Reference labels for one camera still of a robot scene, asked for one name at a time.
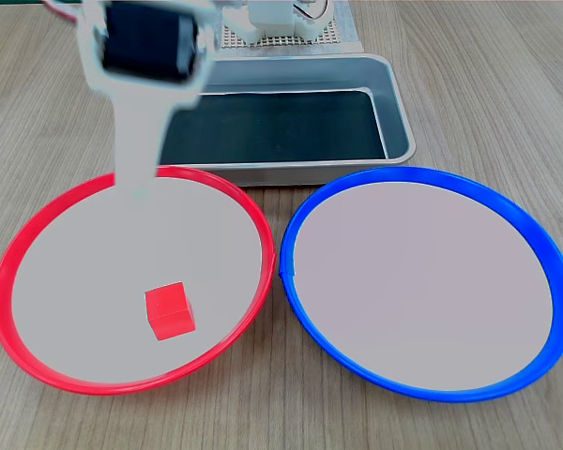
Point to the small red cube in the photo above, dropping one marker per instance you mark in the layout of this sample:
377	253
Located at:
169	309

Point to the steel tray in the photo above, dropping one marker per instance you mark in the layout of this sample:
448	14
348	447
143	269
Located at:
396	117

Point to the white plate with red rim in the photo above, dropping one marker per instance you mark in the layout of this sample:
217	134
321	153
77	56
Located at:
122	262

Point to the black mat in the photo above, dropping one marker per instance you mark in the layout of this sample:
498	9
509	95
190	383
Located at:
272	126

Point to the white plate with blue rim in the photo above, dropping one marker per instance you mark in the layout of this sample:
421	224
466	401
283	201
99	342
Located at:
427	281

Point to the pale perforated base plate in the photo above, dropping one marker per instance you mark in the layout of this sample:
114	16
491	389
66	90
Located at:
342	28

